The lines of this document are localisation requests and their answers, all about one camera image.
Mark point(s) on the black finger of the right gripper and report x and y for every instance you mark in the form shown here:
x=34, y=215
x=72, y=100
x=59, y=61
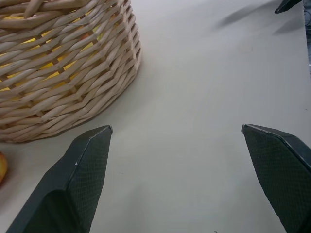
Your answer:
x=285, y=6

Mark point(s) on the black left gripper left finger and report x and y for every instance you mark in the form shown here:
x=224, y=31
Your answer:
x=82, y=174

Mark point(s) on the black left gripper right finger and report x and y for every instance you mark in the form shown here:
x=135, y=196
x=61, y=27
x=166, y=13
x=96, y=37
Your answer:
x=277, y=167

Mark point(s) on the woven wicker basket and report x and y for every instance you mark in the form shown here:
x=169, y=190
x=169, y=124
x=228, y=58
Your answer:
x=65, y=70

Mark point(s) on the yellow object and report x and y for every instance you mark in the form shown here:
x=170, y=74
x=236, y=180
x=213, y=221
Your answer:
x=52, y=65

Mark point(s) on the red yellow apple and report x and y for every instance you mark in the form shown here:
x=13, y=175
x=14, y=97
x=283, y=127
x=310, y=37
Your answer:
x=2, y=167

